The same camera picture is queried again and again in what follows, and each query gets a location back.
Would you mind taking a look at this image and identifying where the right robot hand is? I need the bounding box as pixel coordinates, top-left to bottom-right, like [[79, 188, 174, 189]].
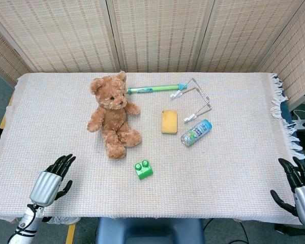
[[270, 157, 305, 226]]

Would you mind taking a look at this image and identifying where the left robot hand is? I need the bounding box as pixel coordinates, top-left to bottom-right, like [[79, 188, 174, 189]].
[[29, 154, 76, 207]]

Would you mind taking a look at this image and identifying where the brown teddy bear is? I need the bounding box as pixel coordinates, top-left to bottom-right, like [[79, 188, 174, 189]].
[[86, 70, 143, 160]]

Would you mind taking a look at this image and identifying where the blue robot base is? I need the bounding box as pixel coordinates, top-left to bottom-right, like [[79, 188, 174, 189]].
[[95, 218, 205, 244]]

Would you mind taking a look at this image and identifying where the green toy building block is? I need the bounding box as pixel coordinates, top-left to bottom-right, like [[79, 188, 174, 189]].
[[134, 160, 154, 181]]

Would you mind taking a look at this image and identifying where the white woven tablecloth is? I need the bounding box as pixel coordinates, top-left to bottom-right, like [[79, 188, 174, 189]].
[[0, 72, 305, 225]]

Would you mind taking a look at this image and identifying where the blue green drink can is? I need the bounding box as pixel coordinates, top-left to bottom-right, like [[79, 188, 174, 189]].
[[180, 118, 213, 147]]

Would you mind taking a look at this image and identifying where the yellow sponge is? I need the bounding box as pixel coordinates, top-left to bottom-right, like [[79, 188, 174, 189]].
[[161, 109, 179, 135]]

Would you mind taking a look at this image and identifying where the beige folding screen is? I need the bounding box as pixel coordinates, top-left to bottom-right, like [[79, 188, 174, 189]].
[[0, 0, 305, 107]]

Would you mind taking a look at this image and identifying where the white cable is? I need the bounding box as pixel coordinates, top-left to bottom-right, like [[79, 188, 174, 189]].
[[293, 109, 305, 131]]

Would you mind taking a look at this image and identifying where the metal wire stand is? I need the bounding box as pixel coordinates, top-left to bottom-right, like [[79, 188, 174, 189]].
[[169, 77, 212, 124]]

